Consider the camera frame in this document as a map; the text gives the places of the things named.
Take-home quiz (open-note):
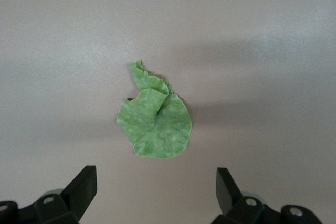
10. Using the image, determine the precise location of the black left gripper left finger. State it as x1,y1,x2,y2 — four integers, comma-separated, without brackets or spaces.
18,165,98,224

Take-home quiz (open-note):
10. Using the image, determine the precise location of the green lettuce leaf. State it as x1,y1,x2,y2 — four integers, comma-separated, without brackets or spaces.
116,60,193,159

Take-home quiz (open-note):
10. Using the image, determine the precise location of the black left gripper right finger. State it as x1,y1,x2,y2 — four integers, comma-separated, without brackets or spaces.
211,167,281,224

